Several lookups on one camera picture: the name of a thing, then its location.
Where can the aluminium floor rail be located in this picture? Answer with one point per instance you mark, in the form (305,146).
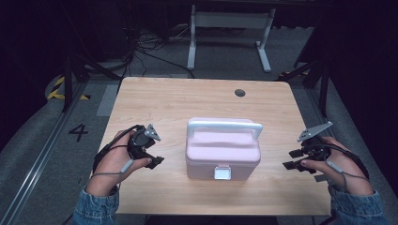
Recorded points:
(37,162)

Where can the person's right hand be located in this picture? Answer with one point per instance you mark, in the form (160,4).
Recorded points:
(344,172)

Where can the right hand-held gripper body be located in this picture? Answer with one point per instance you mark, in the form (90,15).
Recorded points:
(314,150)

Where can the round black table grommet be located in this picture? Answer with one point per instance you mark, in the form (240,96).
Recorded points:
(240,92)

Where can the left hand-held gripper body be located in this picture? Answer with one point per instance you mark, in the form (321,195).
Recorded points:
(140,142)

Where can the yellow black hazard tape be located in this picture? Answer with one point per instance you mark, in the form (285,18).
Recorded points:
(56,92)

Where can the black tripod stand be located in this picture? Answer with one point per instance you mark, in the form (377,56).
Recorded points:
(324,84)
(68,78)

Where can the person's left hand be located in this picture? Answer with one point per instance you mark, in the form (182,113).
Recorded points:
(112,162)

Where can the white metal stand frame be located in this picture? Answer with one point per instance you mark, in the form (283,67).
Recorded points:
(231,20)

